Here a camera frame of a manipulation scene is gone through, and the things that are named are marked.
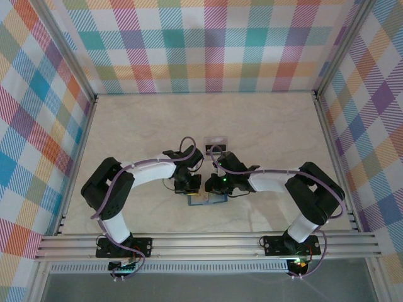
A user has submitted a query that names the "aluminium corner post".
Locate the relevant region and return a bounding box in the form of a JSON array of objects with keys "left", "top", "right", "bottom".
[
  {"left": 30, "top": 0, "right": 98, "bottom": 103},
  {"left": 311, "top": 0, "right": 378, "bottom": 98}
]

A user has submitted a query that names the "perforated metal cable tray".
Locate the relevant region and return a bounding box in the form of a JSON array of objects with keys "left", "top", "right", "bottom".
[{"left": 48, "top": 259, "right": 290, "bottom": 274}]

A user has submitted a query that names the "aluminium frame strut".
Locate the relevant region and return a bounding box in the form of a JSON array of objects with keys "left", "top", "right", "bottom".
[
  {"left": 366, "top": 259, "right": 391, "bottom": 302},
  {"left": 26, "top": 260, "right": 53, "bottom": 302}
]

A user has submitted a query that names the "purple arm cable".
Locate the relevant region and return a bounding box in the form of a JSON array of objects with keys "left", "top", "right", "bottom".
[
  {"left": 90, "top": 136, "right": 198, "bottom": 282},
  {"left": 209, "top": 143, "right": 346, "bottom": 281}
]

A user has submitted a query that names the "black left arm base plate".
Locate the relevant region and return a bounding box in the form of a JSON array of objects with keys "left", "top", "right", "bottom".
[{"left": 95, "top": 237, "right": 154, "bottom": 259}]

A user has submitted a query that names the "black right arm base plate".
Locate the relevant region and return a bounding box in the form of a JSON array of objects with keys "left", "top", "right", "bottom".
[{"left": 263, "top": 234, "right": 322, "bottom": 256}]

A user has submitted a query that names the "aluminium side rail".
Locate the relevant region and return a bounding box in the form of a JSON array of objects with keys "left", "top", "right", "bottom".
[
  {"left": 53, "top": 94, "right": 99, "bottom": 237},
  {"left": 313, "top": 91, "right": 363, "bottom": 233}
]

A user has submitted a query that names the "small circuit board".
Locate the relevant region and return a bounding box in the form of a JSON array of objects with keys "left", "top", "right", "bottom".
[
  {"left": 291, "top": 257, "right": 311, "bottom": 271},
  {"left": 108, "top": 259, "right": 139, "bottom": 274}
]

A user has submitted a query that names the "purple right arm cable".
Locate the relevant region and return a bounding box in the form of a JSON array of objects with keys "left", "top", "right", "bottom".
[{"left": 209, "top": 143, "right": 346, "bottom": 281}]

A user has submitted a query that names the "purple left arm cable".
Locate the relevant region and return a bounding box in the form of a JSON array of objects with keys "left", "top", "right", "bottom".
[{"left": 90, "top": 136, "right": 198, "bottom": 282}]

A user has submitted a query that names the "blue card holder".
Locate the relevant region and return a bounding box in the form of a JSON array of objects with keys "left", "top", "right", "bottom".
[{"left": 187, "top": 192, "right": 228, "bottom": 207}]

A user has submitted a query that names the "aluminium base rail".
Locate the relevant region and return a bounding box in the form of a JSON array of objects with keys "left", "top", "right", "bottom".
[{"left": 34, "top": 231, "right": 383, "bottom": 262}]

